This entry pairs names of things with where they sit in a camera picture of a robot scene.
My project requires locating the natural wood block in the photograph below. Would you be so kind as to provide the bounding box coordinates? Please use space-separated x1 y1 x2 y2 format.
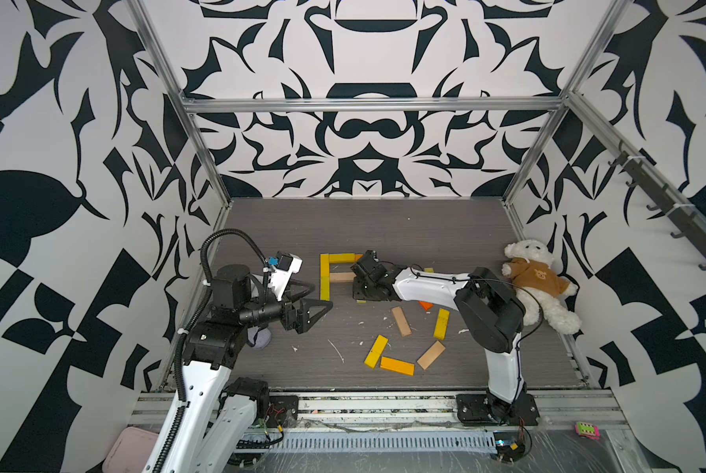
391 307 412 337
329 272 356 284
417 340 445 371

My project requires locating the yellow block top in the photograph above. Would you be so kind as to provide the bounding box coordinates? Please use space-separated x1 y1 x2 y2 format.
328 253 357 264

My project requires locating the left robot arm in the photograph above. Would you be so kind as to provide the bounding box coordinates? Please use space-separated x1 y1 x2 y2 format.
143 229 333 472

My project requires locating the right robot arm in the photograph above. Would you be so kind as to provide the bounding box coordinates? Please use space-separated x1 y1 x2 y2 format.
351 250 539 427

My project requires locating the orange-yellow block bottom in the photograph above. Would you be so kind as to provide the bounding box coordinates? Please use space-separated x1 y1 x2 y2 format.
380 357 415 376

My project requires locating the natural wood block bottom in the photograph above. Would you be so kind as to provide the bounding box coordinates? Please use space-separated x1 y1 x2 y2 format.
417 340 445 371

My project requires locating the white teddy bear brown shirt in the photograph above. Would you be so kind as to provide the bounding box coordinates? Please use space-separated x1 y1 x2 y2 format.
502 240 581 335

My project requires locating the pink tray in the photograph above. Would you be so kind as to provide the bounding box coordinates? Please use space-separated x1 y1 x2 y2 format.
102 427 159 473

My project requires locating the green circuit board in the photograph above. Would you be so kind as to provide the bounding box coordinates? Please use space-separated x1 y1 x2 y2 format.
493 436 529 464

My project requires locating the pink small device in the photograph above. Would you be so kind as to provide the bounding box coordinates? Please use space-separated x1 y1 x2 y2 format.
575 422 600 439

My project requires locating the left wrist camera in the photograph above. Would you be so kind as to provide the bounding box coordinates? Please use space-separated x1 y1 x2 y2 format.
268 251 303 302

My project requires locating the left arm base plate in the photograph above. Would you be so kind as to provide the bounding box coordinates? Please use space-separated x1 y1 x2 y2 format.
265 395 300 429

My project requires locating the white cable duct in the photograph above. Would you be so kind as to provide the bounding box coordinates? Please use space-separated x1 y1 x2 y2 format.
236 431 497 454

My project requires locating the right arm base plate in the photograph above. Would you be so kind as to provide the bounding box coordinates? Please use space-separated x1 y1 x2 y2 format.
455 391 539 427

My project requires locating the wall hook rail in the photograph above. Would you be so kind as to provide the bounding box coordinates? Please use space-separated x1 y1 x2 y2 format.
609 139 706 272

